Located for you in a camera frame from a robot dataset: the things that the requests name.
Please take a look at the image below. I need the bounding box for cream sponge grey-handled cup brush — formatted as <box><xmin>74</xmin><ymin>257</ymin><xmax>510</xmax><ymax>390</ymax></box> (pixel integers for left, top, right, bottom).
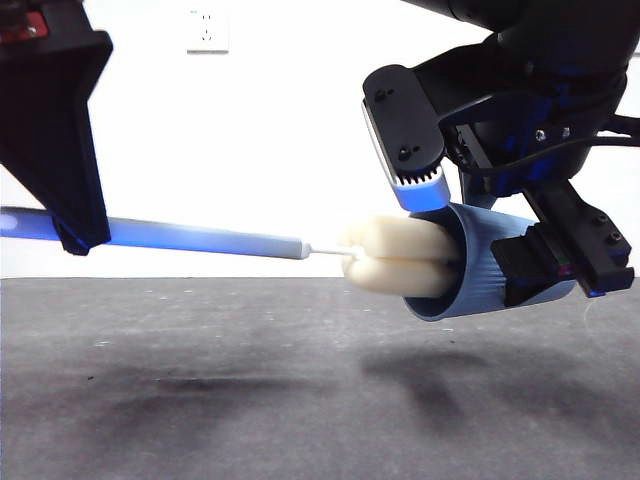
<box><xmin>0</xmin><ymin>205</ymin><xmax>464</xmax><ymax>302</ymax></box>

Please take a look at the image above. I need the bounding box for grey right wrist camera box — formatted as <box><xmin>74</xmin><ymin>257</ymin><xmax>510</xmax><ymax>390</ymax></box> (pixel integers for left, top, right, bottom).
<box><xmin>361</xmin><ymin>63</ymin><xmax>452</xmax><ymax>212</ymax></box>

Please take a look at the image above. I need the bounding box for white wall socket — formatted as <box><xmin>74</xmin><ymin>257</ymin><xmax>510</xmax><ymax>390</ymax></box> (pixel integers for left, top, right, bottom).
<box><xmin>185</xmin><ymin>8</ymin><xmax>231</xmax><ymax>56</ymax></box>

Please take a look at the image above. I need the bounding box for blue plastic cup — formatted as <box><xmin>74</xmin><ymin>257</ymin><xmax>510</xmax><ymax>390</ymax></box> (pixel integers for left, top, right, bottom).
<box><xmin>402</xmin><ymin>201</ymin><xmax>579</xmax><ymax>324</ymax></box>

